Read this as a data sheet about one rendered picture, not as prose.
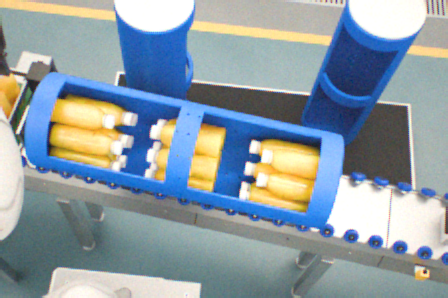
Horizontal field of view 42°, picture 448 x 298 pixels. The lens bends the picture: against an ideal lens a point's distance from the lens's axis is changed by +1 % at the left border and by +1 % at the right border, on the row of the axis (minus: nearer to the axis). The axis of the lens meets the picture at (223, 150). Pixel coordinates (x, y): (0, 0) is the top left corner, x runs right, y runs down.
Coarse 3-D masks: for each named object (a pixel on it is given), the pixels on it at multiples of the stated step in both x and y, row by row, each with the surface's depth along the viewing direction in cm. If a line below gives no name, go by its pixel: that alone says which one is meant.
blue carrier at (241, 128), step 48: (48, 96) 160; (96, 96) 182; (144, 96) 165; (48, 144) 179; (144, 144) 186; (192, 144) 158; (240, 144) 184; (336, 144) 161; (192, 192) 163; (336, 192) 157
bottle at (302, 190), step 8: (272, 176) 165; (280, 176) 164; (288, 176) 164; (296, 176) 165; (264, 184) 165; (272, 184) 164; (280, 184) 163; (288, 184) 163; (296, 184) 163; (304, 184) 163; (312, 184) 164; (272, 192) 165; (280, 192) 164; (288, 192) 163; (296, 192) 163; (304, 192) 163; (312, 192) 163; (296, 200) 166; (304, 200) 164
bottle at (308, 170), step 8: (272, 152) 165; (280, 152) 163; (288, 152) 163; (296, 152) 163; (304, 152) 165; (272, 160) 164; (280, 160) 162; (288, 160) 162; (296, 160) 162; (304, 160) 162; (312, 160) 162; (280, 168) 163; (288, 168) 162; (296, 168) 162; (304, 168) 162; (312, 168) 162; (304, 176) 164; (312, 176) 163
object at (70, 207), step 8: (56, 200) 211; (64, 200) 211; (72, 200) 215; (64, 208) 218; (72, 208) 217; (80, 208) 229; (72, 216) 225; (80, 216) 232; (72, 224) 235; (80, 224) 235; (80, 232) 244; (88, 232) 252; (80, 240) 255; (88, 240) 255; (88, 248) 266
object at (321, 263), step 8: (320, 256) 211; (312, 264) 224; (320, 264) 212; (328, 264) 210; (304, 272) 240; (312, 272) 224; (320, 272) 221; (304, 280) 236; (312, 280) 234; (296, 288) 253; (304, 288) 247; (296, 296) 263
